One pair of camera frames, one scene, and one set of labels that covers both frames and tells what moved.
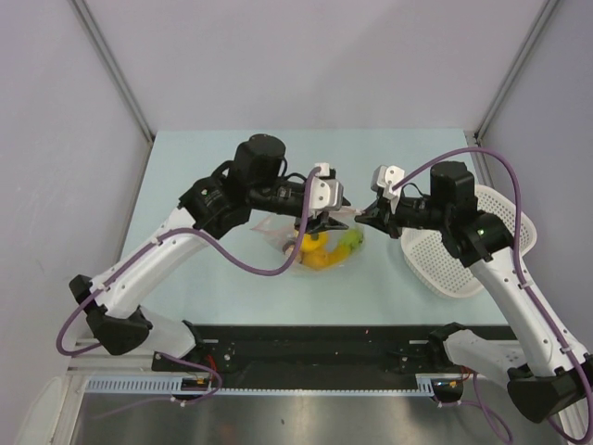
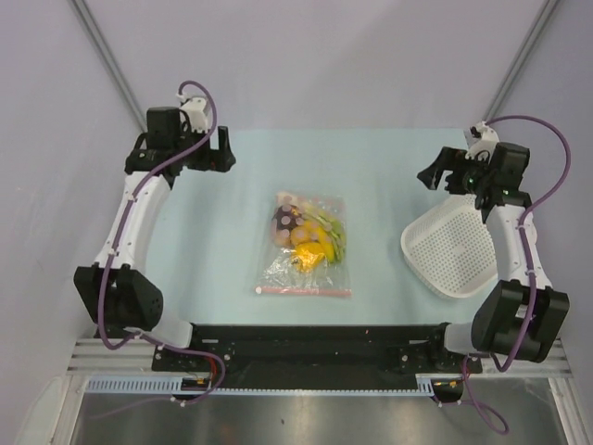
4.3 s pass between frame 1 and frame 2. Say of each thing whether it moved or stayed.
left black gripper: moved
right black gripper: moved
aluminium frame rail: stayed
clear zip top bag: moved
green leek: moved
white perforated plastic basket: stayed
